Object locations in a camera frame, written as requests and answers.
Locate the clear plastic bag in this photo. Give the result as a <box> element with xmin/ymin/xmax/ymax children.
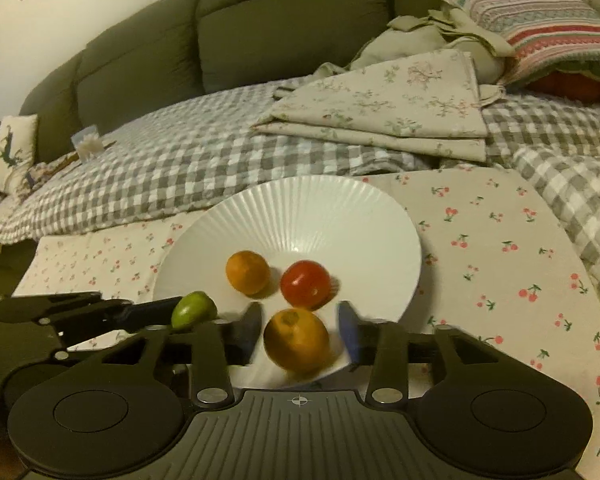
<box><xmin>70</xmin><ymin>125</ymin><xmax>105</xmax><ymax>163</ymax></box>

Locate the small embroidered white cushion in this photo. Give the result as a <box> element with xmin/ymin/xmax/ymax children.
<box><xmin>0</xmin><ymin>114</ymin><xmax>40</xmax><ymax>195</ymax></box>

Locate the green round fruit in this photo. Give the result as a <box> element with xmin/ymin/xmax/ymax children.
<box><xmin>171</xmin><ymin>291</ymin><xmax>219</xmax><ymax>332</ymax></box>

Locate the floral patterned cloth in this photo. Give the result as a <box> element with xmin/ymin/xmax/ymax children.
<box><xmin>10</xmin><ymin>150</ymin><xmax>81</xmax><ymax>197</ymax></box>

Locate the wooden stick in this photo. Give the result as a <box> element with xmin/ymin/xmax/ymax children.
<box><xmin>50</xmin><ymin>141</ymin><xmax>117</xmax><ymax>173</ymax></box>

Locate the folded floral cloth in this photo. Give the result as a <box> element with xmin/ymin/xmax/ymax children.
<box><xmin>252</xmin><ymin>50</ymin><xmax>506</xmax><ymax>163</ymax></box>

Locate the grey checked blanket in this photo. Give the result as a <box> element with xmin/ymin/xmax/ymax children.
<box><xmin>0</xmin><ymin>80</ymin><xmax>600</xmax><ymax>341</ymax></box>

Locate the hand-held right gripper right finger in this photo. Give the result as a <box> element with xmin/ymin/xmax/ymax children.
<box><xmin>337</xmin><ymin>300</ymin><xmax>546</xmax><ymax>407</ymax></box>

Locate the cherry print cloth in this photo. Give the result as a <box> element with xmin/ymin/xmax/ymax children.
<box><xmin>10</xmin><ymin>167</ymin><xmax>600</xmax><ymax>480</ymax></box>

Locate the white ribbed plate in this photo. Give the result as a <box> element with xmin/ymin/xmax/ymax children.
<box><xmin>152</xmin><ymin>176</ymin><xmax>423</xmax><ymax>391</ymax></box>

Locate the large orange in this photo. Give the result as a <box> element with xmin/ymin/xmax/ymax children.
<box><xmin>263</xmin><ymin>307</ymin><xmax>331</xmax><ymax>373</ymax></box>

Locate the small orange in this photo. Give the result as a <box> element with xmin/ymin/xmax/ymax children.
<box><xmin>225</xmin><ymin>250</ymin><xmax>271</xmax><ymax>296</ymax></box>

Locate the dark green sofa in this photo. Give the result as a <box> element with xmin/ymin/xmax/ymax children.
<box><xmin>0</xmin><ymin>0</ymin><xmax>576</xmax><ymax>306</ymax></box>

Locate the orange cushion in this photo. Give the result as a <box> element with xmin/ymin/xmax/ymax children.
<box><xmin>527</xmin><ymin>72</ymin><xmax>600</xmax><ymax>105</ymax></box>

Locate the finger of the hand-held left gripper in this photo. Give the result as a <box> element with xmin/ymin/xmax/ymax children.
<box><xmin>0</xmin><ymin>291</ymin><xmax>183</xmax><ymax>334</ymax></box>
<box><xmin>52</xmin><ymin>329</ymin><xmax>137</xmax><ymax>364</ymax></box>

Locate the striped pillow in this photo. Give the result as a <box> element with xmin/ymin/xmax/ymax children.
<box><xmin>432</xmin><ymin>0</ymin><xmax>600</xmax><ymax>86</ymax></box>

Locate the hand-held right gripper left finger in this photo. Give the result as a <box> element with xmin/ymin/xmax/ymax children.
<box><xmin>67</xmin><ymin>302</ymin><xmax>263</xmax><ymax>408</ymax></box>

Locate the beige garment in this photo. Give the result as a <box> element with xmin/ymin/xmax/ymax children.
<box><xmin>350</xmin><ymin>7</ymin><xmax>516</xmax><ymax>86</ymax></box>

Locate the red tomato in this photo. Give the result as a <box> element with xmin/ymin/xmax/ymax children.
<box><xmin>280</xmin><ymin>259</ymin><xmax>332</xmax><ymax>309</ymax></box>

